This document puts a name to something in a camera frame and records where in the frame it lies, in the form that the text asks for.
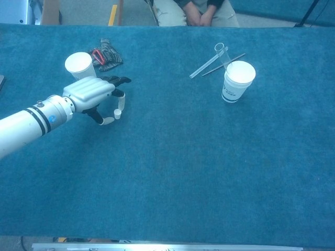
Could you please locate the black tripod leg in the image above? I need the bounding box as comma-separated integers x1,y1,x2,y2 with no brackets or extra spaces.
294,0,320,28

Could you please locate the orange red plastic clip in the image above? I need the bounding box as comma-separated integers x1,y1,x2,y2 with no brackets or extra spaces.
92,49,105,65

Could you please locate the white paper cup blue print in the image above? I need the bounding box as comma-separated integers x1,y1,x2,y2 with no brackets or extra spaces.
221,60,256,104
64,52,96,81

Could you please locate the teal felt table cloth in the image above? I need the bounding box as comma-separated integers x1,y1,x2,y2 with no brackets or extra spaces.
0,22,335,248

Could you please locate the thin dark metal rod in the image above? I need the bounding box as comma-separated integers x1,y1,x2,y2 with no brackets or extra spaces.
201,53,246,77

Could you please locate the wooden post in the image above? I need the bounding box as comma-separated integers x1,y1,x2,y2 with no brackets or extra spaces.
117,0,124,26

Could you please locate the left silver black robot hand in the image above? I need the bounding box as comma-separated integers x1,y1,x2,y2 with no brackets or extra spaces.
62,75,132,126

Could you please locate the aluminium frame rail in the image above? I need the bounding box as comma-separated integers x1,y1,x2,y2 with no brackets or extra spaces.
31,243,304,251

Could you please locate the silver metal cabinet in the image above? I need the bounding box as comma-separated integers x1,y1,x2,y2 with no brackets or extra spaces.
0,0,42,26

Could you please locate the transparent glass test tube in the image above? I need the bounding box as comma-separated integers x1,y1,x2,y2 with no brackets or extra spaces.
214,43,232,67

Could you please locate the brown cardboard box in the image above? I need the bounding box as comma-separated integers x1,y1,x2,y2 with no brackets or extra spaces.
41,0,63,26

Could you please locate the seated person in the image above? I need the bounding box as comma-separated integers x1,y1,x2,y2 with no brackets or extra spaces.
153,0,240,28

